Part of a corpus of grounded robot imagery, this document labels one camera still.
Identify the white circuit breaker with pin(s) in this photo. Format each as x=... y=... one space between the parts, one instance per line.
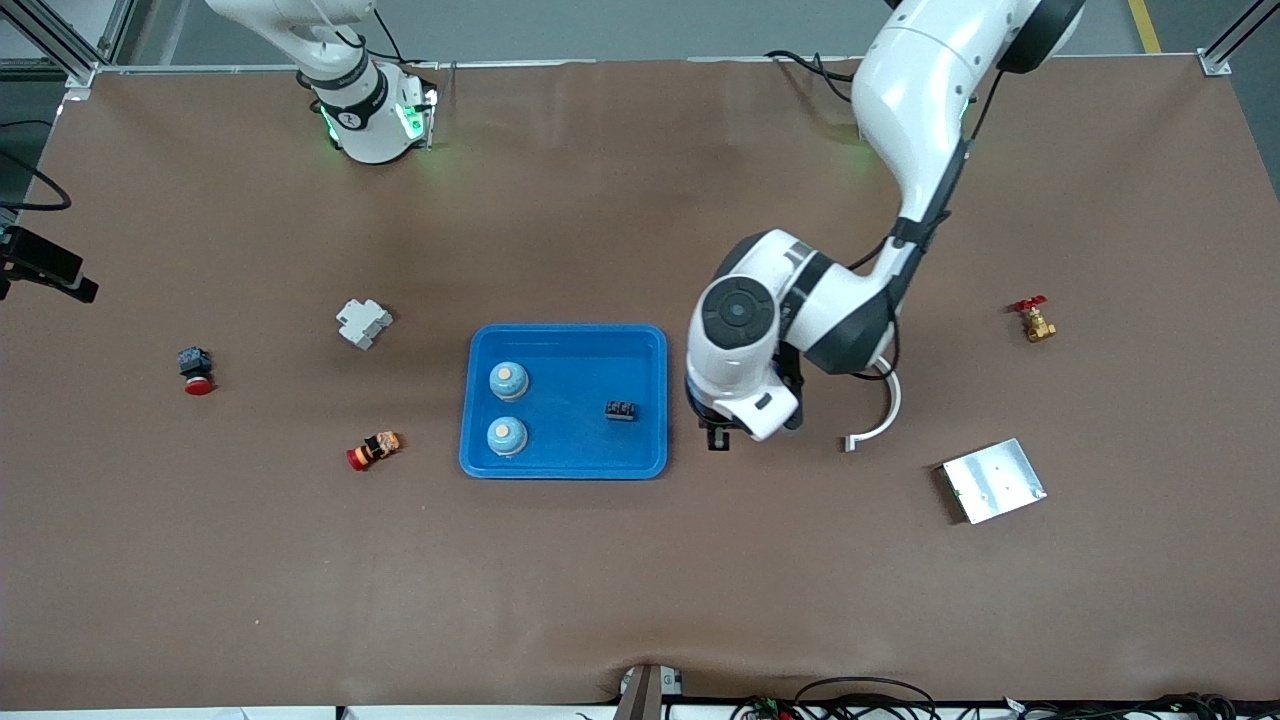
x=363 y=324

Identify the red yellow emergency stop button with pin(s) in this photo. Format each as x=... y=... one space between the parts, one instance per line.
x=374 y=451

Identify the grey metal mount bracket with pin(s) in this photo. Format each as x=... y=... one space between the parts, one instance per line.
x=640 y=695

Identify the red mushroom button black base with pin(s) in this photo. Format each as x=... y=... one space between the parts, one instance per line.
x=196 y=368

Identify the blue plastic tray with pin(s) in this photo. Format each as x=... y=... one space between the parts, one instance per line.
x=565 y=450

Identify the blue service bell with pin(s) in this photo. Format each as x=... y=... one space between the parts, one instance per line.
x=507 y=437
x=509 y=381

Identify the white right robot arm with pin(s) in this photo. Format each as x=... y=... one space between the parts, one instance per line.
x=360 y=110

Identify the aluminium frame strut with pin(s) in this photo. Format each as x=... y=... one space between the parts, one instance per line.
x=55 y=40

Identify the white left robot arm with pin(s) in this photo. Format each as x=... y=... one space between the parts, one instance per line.
x=920 y=100

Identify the silver metal plate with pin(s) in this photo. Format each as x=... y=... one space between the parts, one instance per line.
x=992 y=482

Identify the white curved bracket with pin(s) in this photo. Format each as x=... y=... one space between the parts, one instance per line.
x=880 y=428

